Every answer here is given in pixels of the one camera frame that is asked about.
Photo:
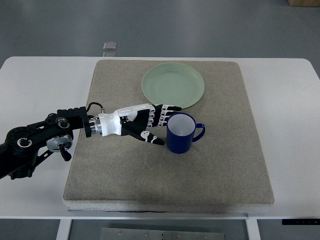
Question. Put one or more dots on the metal base plate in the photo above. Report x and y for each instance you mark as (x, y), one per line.
(146, 234)

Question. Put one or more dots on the beige fabric mat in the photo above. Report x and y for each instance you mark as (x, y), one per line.
(223, 172)

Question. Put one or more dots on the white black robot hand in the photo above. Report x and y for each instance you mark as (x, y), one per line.
(135, 121)

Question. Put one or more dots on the cardboard box corner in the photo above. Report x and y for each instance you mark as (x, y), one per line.
(304, 3)

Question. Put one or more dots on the black table control panel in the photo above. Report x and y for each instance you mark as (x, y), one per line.
(301, 221)

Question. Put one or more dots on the white table leg left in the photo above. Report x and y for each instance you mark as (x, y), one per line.
(64, 229)

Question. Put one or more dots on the white table leg right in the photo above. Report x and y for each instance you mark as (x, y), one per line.
(252, 229)

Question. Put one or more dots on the white table leg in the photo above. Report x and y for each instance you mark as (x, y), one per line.
(64, 229)
(252, 229)

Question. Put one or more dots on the blue mug white inside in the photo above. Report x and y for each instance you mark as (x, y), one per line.
(181, 131)

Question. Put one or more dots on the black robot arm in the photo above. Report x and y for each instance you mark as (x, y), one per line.
(26, 147)

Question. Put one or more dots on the light green plate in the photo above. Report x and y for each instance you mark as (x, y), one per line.
(173, 83)

